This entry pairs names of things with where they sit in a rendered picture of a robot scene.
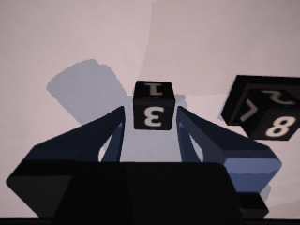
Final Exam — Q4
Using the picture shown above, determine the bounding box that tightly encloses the black calendar cube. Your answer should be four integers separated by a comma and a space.
235, 88, 300, 141
133, 81, 175, 130

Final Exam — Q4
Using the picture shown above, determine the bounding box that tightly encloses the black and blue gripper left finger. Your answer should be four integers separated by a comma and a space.
21, 106, 126, 162

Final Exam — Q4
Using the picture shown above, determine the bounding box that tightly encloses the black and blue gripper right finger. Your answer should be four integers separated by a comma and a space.
176, 106, 282, 194

